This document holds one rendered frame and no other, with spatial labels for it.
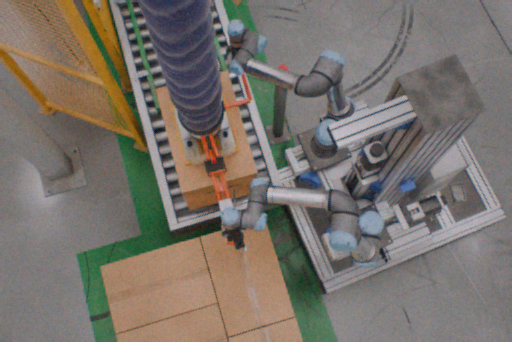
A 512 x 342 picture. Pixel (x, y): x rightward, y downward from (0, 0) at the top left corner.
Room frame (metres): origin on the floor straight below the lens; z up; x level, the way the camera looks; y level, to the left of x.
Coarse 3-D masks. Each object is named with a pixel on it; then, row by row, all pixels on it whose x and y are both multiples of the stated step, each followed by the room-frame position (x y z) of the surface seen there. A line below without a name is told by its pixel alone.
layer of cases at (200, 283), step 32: (160, 256) 0.55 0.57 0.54; (192, 256) 0.54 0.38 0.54; (224, 256) 0.54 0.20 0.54; (256, 256) 0.53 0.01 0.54; (128, 288) 0.37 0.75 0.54; (160, 288) 0.36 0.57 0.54; (192, 288) 0.36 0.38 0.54; (224, 288) 0.36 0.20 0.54; (256, 288) 0.35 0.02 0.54; (128, 320) 0.19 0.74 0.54; (160, 320) 0.19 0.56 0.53; (192, 320) 0.18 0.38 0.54; (224, 320) 0.18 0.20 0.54; (256, 320) 0.17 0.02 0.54; (288, 320) 0.17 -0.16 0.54
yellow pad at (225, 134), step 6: (222, 96) 1.30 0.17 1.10; (228, 114) 1.20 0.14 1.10; (228, 120) 1.17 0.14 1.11; (222, 132) 1.10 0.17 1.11; (228, 132) 1.10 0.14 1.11; (234, 132) 1.10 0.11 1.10; (216, 138) 1.07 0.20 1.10; (222, 138) 1.07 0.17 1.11; (228, 138) 1.07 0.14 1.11; (234, 138) 1.07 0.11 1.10; (222, 144) 1.03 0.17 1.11; (234, 144) 1.03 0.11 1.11; (234, 150) 1.00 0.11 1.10
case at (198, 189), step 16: (224, 80) 1.41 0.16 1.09; (160, 96) 1.32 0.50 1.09; (224, 96) 1.31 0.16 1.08; (240, 128) 1.13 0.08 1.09; (176, 144) 1.05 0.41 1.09; (240, 144) 1.04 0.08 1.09; (176, 160) 0.96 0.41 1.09; (224, 160) 0.96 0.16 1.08; (240, 160) 0.95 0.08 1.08; (192, 176) 0.87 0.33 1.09; (208, 176) 0.87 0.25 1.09; (224, 176) 0.87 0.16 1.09; (240, 176) 0.87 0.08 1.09; (256, 176) 0.88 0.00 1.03; (192, 192) 0.80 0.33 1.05; (208, 192) 0.82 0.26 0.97; (240, 192) 0.86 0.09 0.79; (192, 208) 0.79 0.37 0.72
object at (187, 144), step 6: (174, 108) 1.24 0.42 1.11; (174, 114) 1.21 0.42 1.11; (174, 120) 1.17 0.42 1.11; (180, 132) 1.11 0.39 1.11; (180, 138) 1.07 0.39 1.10; (192, 138) 1.07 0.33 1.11; (180, 144) 1.04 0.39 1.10; (186, 144) 1.04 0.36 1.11; (192, 144) 1.04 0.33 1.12; (198, 144) 1.04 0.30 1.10; (186, 150) 1.01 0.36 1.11; (198, 150) 1.01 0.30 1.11; (186, 156) 0.97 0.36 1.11; (186, 162) 0.94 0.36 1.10
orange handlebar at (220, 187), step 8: (248, 88) 1.29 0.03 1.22; (248, 96) 1.25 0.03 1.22; (224, 104) 1.21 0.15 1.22; (232, 104) 1.21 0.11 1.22; (240, 104) 1.21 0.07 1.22; (208, 152) 0.96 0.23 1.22; (216, 152) 0.95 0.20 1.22; (216, 184) 0.79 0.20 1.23; (224, 184) 0.79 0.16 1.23; (216, 192) 0.75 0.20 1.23; (224, 192) 0.75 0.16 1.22
